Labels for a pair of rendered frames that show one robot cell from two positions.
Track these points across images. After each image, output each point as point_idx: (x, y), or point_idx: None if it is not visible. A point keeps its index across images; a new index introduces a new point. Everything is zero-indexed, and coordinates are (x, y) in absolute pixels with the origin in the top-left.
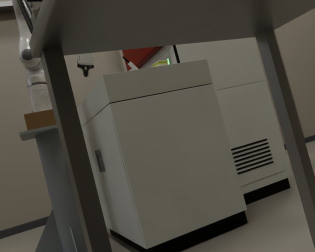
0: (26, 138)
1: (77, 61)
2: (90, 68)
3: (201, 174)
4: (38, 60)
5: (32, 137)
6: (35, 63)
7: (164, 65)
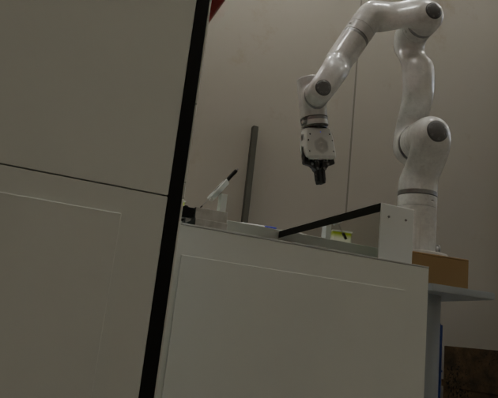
0: (465, 299)
1: (334, 148)
2: (311, 165)
3: None
4: (396, 155)
5: (451, 298)
6: (402, 162)
7: None
